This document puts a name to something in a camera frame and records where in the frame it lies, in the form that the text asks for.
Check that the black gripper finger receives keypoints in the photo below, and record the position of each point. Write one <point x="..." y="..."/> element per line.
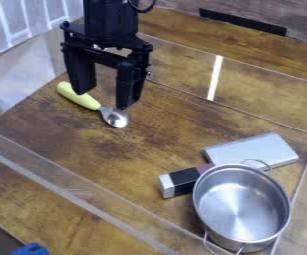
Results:
<point x="80" y="70"/>
<point x="130" y="79"/>

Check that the spoon with yellow handle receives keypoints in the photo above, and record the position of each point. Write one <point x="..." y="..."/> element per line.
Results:
<point x="112" y="116"/>

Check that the silver metal pot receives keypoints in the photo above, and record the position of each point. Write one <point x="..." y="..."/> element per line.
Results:
<point x="242" y="207"/>

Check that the blue object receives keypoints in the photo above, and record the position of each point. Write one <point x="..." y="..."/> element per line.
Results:
<point x="31" y="249"/>

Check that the clear acrylic enclosure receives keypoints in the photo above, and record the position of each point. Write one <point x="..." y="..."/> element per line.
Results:
<point x="78" y="180"/>

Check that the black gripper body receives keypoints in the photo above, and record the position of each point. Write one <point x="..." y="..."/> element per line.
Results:
<point x="110" y="27"/>

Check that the black and silver block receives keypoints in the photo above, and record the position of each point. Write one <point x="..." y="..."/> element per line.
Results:
<point x="178" y="183"/>

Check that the silver flat rectangular box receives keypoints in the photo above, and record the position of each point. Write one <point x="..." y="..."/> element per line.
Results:
<point x="266" y="147"/>

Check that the black strip on table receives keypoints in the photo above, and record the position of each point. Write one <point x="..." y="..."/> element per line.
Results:
<point x="242" y="22"/>

